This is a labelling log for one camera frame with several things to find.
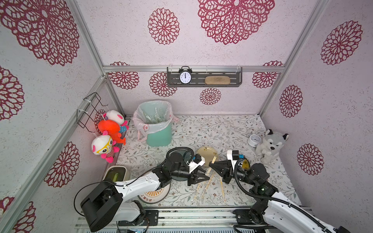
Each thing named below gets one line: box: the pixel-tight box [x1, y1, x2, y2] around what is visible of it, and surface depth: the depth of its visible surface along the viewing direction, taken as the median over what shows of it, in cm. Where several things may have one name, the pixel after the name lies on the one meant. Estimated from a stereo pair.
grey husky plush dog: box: [255, 129, 289, 165], surface depth 85 cm
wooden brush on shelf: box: [204, 75, 231, 85], surface depth 92 cm
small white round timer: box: [247, 133, 262, 148], surface depth 103 cm
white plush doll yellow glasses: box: [91, 130, 120, 164], surface depth 82 cm
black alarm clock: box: [178, 65, 193, 85], surface depth 92 cm
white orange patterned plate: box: [137, 183, 171, 204], surface depth 81 cm
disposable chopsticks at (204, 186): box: [191, 171, 216, 202], surface depth 83 cm
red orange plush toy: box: [98, 119, 127, 146], surface depth 91 cm
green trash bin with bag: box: [132, 99, 180, 148], surface depth 92 cm
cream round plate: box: [196, 146, 220, 167], surface depth 100 cm
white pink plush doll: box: [102, 109, 130, 134], surface depth 96 cm
